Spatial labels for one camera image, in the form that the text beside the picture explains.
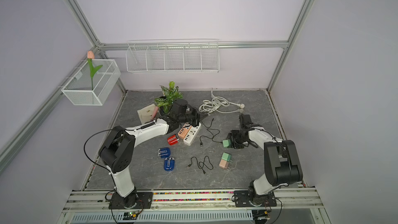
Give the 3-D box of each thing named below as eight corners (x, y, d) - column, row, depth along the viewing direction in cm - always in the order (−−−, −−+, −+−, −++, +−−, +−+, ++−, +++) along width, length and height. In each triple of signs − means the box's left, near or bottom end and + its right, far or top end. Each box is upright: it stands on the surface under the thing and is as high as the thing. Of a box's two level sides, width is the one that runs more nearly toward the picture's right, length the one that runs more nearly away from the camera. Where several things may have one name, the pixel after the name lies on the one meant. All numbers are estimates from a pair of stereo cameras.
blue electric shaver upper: (157, 157, 89) (156, 156, 87) (159, 149, 92) (158, 147, 90) (169, 157, 89) (169, 156, 87) (171, 149, 92) (170, 147, 90)
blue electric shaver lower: (163, 170, 84) (162, 169, 82) (165, 158, 88) (164, 156, 86) (174, 170, 84) (173, 169, 82) (175, 158, 88) (174, 156, 86)
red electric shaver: (171, 147, 93) (171, 145, 91) (166, 141, 95) (165, 139, 93) (181, 140, 96) (180, 138, 94) (175, 134, 98) (175, 132, 96)
